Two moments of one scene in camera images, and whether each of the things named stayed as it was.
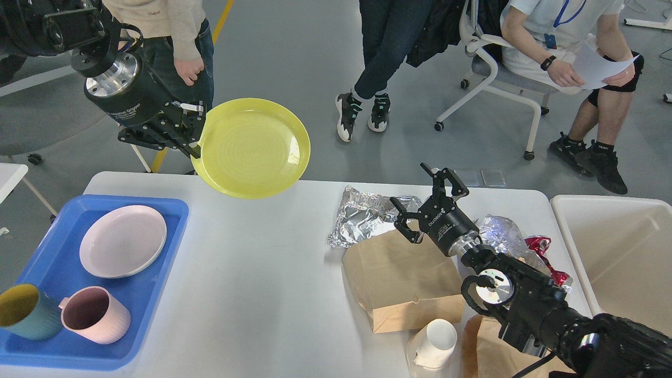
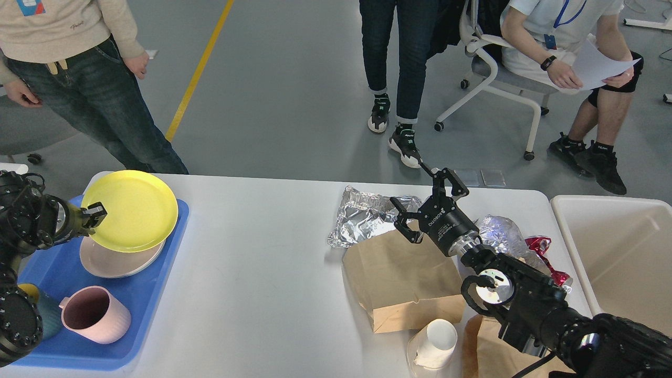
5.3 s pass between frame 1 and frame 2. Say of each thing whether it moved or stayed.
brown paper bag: stayed
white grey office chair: stayed
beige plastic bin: stayed
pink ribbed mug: stayed
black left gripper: moved
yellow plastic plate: moved
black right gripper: stayed
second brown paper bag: stayed
